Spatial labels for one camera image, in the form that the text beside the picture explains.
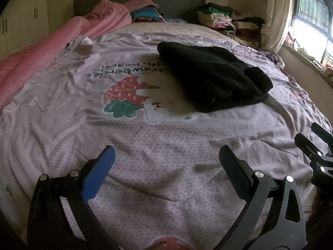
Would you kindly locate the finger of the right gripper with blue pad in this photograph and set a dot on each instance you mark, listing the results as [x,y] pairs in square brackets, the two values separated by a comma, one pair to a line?
[307,147]

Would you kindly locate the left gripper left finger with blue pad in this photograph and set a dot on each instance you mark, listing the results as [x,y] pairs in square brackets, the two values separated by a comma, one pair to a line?
[48,226]

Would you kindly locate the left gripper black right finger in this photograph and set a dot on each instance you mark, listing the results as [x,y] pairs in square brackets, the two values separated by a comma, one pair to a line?
[272,217]

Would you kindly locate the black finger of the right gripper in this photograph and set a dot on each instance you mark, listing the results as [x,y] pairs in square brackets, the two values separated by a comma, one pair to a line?
[323,134]

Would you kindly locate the black long-sleeve sweatshirt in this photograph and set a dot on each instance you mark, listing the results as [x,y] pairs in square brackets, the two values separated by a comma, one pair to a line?
[212,78]

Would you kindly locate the bag of clothes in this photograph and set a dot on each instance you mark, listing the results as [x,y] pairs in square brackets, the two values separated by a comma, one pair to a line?
[275,59]

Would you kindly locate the pile of folded clothes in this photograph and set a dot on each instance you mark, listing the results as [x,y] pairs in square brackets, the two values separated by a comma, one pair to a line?
[237,25]

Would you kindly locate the folded colourful striped clothes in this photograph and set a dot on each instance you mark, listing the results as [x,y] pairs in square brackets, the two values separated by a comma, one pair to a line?
[149,13]

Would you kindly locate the lilac strawberry print duvet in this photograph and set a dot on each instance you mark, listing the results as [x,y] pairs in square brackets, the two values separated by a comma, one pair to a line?
[167,180]

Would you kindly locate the window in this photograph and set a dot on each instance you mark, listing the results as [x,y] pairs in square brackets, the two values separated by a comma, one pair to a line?
[311,34]

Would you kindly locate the cream curtain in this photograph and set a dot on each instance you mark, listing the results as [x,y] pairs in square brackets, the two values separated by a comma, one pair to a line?
[278,19]

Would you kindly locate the beige bed sheet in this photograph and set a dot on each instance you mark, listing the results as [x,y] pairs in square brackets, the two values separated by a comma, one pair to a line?
[175,29]

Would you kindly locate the pink quilt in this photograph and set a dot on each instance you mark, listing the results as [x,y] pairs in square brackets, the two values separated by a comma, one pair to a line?
[19,67]

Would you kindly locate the cream wardrobe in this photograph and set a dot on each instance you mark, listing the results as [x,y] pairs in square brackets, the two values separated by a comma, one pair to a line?
[23,23]

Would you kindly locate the pink pillow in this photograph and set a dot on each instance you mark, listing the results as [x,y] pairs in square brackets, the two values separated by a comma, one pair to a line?
[134,5]

